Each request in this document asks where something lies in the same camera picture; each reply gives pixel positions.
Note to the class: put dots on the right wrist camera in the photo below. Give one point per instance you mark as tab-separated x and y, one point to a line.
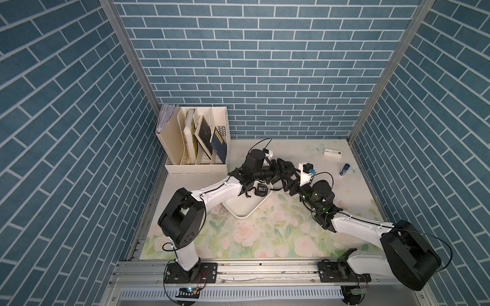
307	173

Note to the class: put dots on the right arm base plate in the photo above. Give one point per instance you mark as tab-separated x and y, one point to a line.
340	272

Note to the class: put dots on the white plastic file organizer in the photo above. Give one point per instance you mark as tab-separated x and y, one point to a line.
216	117

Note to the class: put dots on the white rectangular box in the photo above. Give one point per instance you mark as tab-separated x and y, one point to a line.
331	153

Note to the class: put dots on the white and yellow book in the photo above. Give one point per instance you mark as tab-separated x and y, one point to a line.
189	134

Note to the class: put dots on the floral table mat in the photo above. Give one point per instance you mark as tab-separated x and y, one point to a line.
280	228

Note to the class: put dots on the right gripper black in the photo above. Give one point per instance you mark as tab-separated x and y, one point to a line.
291	183

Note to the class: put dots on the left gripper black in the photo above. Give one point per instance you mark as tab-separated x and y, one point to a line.
274	173

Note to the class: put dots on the beige file folder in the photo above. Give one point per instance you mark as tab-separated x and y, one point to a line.
169	132

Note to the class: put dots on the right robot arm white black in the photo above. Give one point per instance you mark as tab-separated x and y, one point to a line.
408	256

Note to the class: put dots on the round black tape measure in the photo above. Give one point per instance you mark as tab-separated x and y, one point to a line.
259	190

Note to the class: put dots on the aluminium mounting rail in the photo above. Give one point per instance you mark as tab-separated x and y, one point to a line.
255	282

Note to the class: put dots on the small blue bottle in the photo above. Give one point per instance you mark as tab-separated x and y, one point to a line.
345	169

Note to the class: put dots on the black cover book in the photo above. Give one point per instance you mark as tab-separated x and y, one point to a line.
203	135

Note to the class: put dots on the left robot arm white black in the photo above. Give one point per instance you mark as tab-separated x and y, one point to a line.
184	216

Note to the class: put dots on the white storage tray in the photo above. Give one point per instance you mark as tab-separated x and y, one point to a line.
242	207

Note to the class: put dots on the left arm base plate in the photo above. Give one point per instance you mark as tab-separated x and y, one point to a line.
200	273

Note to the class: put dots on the blue cover book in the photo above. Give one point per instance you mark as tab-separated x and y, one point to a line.
219	145

